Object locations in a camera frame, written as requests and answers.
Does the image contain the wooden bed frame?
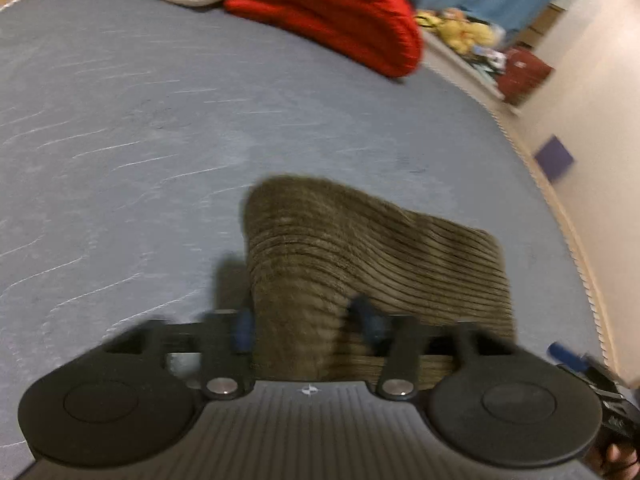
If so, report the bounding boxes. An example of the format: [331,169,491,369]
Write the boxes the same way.
[496,105,639,386]

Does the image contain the grey quilted mattress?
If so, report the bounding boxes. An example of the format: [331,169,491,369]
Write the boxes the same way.
[1,0,601,479]

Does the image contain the brown corduroy pants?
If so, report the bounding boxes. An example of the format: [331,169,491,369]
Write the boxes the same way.
[243,176,515,382]

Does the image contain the red folded quilt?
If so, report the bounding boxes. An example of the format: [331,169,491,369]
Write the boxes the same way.
[224,0,423,79]

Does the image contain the purple box by wall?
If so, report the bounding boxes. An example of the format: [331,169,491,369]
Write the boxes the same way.
[534,136,575,182]

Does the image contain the person's right hand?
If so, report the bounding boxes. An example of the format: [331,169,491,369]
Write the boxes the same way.
[585,442,639,480]

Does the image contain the dark red cushion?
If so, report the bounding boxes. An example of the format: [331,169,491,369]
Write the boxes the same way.
[497,47,554,106]

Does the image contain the yellow plush toy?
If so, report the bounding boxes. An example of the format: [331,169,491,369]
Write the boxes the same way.
[414,8,500,56]

